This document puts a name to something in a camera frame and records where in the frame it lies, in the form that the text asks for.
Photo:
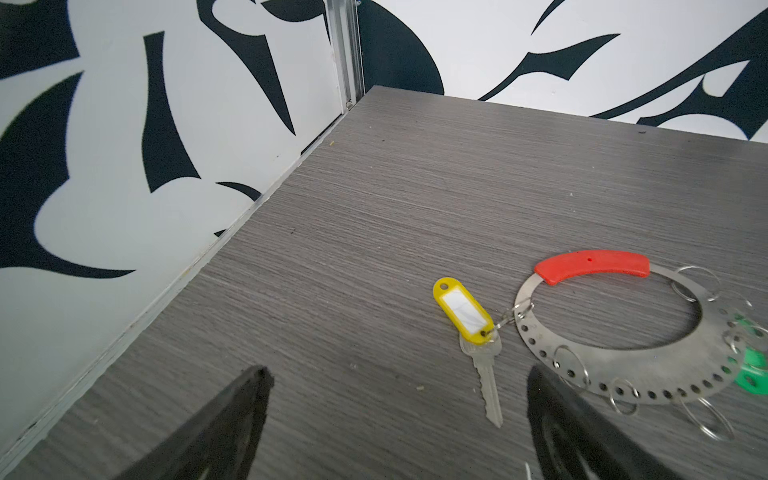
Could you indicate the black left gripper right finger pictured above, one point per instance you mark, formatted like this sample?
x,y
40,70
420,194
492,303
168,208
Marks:
x,y
573,441

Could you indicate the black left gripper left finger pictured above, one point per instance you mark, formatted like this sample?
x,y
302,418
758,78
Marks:
x,y
220,441

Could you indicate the silver key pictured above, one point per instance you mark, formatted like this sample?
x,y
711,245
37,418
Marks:
x,y
483,358

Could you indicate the green key tag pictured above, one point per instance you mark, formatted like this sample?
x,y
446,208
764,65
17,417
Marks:
x,y
753,374

